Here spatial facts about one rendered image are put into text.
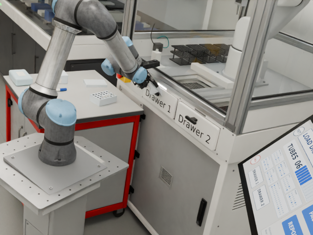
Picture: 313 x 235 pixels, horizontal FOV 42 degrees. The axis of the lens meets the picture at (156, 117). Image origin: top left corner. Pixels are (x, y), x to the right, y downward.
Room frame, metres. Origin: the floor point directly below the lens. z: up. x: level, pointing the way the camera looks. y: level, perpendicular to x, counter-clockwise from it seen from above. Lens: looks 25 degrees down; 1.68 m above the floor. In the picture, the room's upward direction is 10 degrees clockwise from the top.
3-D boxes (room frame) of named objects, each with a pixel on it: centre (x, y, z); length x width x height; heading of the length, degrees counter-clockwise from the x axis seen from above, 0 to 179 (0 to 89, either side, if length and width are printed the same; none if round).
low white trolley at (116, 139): (2.10, 0.49, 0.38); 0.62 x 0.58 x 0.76; 37
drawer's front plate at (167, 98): (1.96, 0.00, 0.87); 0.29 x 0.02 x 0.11; 37
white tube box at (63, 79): (2.22, 0.62, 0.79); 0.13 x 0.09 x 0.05; 122
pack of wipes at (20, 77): (2.14, 0.80, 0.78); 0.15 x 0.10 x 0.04; 37
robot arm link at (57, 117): (1.42, 0.37, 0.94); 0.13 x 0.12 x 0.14; 57
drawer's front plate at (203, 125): (1.71, -0.19, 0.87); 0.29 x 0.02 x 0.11; 37
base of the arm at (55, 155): (1.42, 0.37, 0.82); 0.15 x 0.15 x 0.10
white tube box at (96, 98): (2.05, 0.30, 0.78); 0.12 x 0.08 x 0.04; 141
